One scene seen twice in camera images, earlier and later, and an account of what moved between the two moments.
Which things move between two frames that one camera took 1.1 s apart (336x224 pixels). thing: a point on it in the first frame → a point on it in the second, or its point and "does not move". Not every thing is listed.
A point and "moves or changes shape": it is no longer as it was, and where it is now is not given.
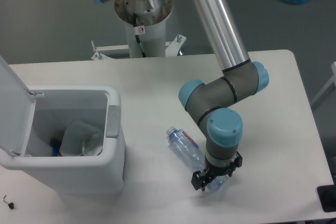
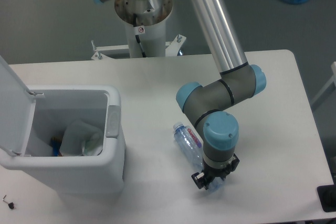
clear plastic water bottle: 188,150 moves or changes shape
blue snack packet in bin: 55,143 does not move
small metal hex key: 5,201 does not move
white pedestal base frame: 171,48 does not move
